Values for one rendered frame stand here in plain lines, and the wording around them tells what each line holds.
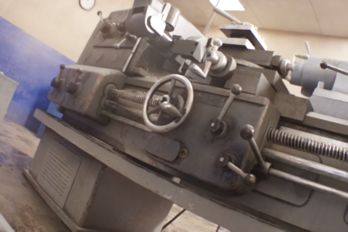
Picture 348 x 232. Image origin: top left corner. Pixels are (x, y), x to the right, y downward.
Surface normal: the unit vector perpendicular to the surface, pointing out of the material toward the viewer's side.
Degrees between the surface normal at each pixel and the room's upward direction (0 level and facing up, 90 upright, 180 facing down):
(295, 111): 90
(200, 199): 90
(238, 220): 90
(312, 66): 86
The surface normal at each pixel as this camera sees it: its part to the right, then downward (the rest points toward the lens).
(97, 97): 0.69, 0.20
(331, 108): -0.60, -0.37
